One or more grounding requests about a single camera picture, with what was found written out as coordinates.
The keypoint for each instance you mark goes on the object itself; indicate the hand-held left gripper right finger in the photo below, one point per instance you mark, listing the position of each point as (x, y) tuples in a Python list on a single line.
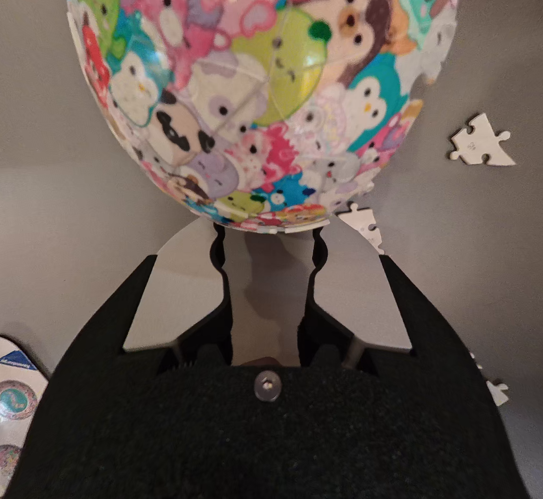
[(360, 295)]

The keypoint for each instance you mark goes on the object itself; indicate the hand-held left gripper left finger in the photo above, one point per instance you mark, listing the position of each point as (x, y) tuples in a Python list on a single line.
[(178, 295)]

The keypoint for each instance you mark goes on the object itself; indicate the colourful puzzle ball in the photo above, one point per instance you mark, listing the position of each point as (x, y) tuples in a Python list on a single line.
[(254, 83)]

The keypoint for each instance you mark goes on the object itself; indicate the white printed sheet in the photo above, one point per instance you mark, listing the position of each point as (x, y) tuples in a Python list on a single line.
[(17, 393)]

